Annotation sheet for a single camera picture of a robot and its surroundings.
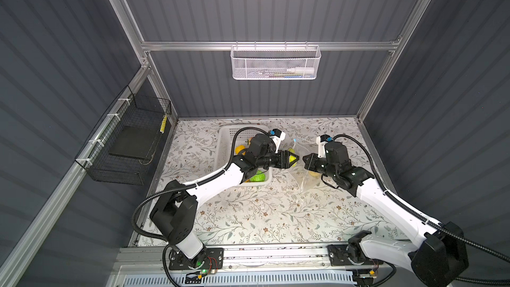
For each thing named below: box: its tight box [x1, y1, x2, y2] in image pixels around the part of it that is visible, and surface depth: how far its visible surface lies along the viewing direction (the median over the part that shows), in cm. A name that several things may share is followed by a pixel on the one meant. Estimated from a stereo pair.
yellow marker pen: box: [159, 114, 169, 135], surface depth 84 cm
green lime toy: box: [249, 170, 266, 183], surface depth 90 cm
